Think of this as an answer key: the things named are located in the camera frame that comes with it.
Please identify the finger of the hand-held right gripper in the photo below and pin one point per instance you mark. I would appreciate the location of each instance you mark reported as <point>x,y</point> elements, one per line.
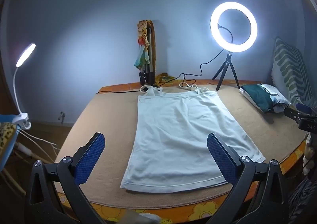
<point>307,122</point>
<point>304,109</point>

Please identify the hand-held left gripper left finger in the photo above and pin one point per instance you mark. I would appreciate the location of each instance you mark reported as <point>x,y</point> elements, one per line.
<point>90,157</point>

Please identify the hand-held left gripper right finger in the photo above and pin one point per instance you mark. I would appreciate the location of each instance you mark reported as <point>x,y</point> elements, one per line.
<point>220,157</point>

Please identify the white tank top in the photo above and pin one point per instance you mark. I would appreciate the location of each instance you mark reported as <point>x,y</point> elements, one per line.
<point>178,139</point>

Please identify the green striped pillow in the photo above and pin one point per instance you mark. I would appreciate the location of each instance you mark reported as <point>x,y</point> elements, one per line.
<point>289,70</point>

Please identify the beige blanket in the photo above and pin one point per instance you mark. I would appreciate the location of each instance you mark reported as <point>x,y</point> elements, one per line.
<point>99,115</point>

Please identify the dark green folded garment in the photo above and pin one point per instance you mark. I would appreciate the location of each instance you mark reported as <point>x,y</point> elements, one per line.
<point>257,97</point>

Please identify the dark cloth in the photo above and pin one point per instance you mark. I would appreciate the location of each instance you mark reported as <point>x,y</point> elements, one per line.
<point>304,196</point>

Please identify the blue chair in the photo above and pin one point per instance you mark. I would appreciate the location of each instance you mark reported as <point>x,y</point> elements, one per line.
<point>7,159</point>

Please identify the leopard print cloth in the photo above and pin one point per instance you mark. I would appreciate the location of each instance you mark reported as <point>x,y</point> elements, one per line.
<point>6,134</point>

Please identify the yellow patterned cloth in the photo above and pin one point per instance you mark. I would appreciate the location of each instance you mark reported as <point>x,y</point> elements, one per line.
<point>163,79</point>

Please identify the folded silver tripod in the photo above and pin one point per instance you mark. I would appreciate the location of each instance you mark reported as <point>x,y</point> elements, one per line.
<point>148,70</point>

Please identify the colourful cloth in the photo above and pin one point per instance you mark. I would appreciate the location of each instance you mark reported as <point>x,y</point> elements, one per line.
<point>142,59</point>

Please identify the white clip lamp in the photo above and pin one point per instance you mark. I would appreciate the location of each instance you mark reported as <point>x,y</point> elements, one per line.
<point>26,54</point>

